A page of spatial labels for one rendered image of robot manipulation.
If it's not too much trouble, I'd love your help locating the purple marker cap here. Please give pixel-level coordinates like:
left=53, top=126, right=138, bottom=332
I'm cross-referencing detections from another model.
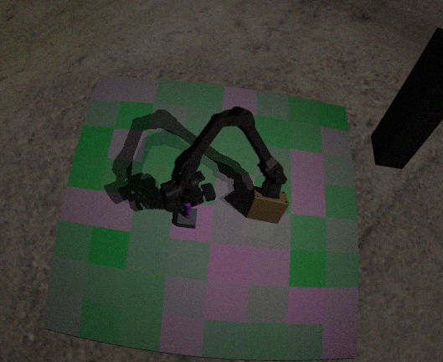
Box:
left=183, top=203, right=192, bottom=213

